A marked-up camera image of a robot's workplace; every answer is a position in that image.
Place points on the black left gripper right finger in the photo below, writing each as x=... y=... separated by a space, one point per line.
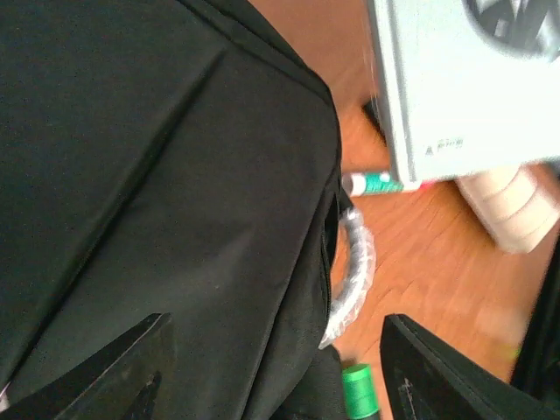
x=425 y=378

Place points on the grey book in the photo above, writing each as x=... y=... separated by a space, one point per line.
x=466 y=86

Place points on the green black highlighter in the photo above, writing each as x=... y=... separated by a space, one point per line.
x=359 y=393

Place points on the white green glue stick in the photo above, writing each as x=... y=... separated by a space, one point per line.
x=358 y=184

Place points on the black student backpack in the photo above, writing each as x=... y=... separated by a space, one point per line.
x=169 y=157

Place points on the beige pencil case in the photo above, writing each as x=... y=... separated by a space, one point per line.
x=510 y=204

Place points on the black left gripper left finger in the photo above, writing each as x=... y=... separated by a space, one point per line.
x=130 y=378

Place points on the pink black highlighter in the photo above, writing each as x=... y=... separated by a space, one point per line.
x=426 y=184

